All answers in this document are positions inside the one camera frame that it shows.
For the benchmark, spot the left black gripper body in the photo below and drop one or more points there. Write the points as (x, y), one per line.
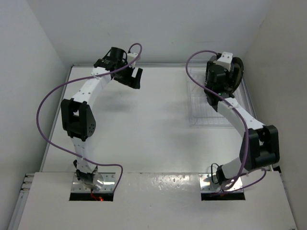
(121, 77)

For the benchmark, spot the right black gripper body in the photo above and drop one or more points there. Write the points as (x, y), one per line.
(228, 80)

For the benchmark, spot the brown striped rim plate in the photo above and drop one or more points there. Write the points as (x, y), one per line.
(238, 72)

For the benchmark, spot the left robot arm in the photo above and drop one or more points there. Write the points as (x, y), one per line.
(77, 114)

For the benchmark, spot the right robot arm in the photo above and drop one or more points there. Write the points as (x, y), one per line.
(260, 143)

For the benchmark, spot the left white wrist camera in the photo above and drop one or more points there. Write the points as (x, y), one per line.
(132, 58)

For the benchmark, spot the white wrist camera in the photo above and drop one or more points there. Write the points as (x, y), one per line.
(225, 60)
(132, 58)

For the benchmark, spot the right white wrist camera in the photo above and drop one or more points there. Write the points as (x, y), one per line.
(225, 60)

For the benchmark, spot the white wire dish rack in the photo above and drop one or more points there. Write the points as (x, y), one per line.
(201, 114)

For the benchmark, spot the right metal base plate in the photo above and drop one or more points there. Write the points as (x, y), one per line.
(209, 184)

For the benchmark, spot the metal base plate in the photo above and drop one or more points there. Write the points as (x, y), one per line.
(209, 184)
(108, 178)

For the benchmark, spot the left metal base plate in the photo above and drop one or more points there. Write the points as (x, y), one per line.
(108, 178)

